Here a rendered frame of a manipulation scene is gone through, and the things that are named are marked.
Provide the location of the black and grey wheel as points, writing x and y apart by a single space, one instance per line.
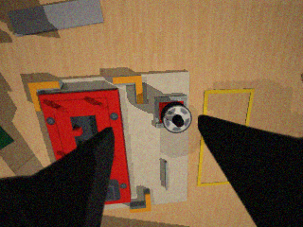
172 109

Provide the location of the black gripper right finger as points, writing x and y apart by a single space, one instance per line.
264 168

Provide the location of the yellow rectangular outline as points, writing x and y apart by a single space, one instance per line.
252 91

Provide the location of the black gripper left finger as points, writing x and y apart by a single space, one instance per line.
71 192

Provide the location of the green flat rectangle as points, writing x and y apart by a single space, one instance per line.
5 138

